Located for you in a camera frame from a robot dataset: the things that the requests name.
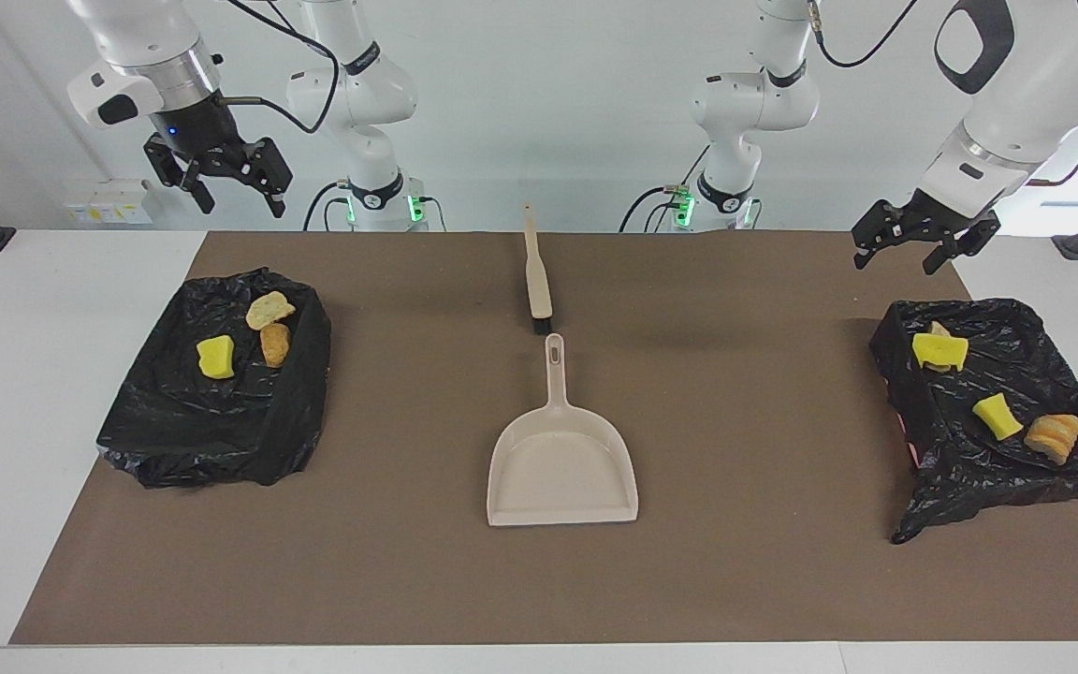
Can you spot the beige plastic dustpan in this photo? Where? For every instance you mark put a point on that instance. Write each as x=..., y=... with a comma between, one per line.
x=562, y=468

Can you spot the striped toy croissant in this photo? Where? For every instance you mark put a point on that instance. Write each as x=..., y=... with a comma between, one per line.
x=1054, y=436

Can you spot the yellow sponge with green back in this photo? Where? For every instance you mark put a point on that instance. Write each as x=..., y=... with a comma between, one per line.
x=216, y=358

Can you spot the small yellow sponge piece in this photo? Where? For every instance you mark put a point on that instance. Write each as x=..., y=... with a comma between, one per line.
x=997, y=417

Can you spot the brown oval bread roll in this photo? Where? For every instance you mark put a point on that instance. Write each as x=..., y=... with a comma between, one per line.
x=275, y=346

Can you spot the black bag-lined bin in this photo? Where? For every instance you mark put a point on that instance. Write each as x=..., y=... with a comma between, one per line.
x=174, y=431
x=969, y=468

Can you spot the white labelled wall box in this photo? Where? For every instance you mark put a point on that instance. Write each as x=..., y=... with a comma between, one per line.
x=113, y=201

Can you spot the beige hand brush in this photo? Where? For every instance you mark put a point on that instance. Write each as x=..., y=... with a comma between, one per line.
x=537, y=285

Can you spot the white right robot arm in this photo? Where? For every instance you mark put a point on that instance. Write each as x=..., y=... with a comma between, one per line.
x=352, y=94

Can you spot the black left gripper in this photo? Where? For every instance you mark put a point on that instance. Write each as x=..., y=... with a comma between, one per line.
x=937, y=217

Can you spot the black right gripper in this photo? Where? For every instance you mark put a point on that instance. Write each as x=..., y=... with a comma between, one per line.
x=197, y=131

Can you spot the large yellow sponge piece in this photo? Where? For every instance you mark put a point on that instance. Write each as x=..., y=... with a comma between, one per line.
x=939, y=351

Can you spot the brown table mat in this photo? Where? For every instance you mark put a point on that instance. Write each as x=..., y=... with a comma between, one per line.
x=539, y=580

